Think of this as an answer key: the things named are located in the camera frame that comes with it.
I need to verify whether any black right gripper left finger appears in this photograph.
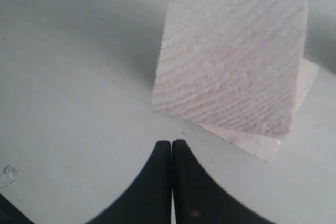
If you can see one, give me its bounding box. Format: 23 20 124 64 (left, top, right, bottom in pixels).
89 141 172 224

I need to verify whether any medium wooden cube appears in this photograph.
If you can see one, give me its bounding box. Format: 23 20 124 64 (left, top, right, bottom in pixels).
199 58 320 164

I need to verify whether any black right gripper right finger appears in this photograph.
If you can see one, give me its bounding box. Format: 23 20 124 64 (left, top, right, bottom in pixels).
172 140 265 223

